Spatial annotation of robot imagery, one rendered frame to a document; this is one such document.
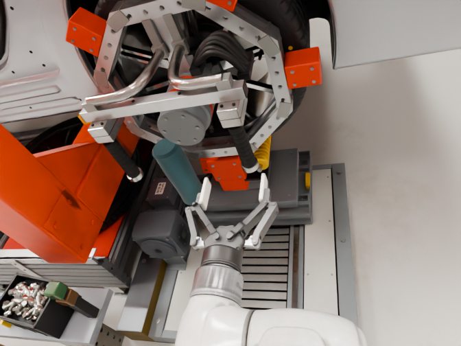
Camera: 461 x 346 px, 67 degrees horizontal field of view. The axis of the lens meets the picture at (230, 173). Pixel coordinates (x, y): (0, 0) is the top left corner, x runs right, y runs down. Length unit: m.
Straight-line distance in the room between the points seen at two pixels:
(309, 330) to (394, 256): 1.07
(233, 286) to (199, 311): 0.07
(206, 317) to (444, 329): 1.05
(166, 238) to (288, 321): 0.85
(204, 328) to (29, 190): 0.70
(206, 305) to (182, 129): 0.49
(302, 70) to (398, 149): 1.05
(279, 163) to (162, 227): 0.60
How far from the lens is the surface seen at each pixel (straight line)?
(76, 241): 1.23
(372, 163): 1.84
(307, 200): 1.51
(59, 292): 1.10
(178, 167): 1.10
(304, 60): 0.95
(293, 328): 0.53
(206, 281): 0.61
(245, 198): 1.51
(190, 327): 0.59
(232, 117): 0.77
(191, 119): 0.90
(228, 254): 0.64
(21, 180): 1.10
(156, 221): 1.37
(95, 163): 1.31
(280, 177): 1.54
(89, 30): 1.03
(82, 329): 1.27
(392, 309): 1.49
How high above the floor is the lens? 1.40
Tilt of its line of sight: 46 degrees down
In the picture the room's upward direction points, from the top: 25 degrees counter-clockwise
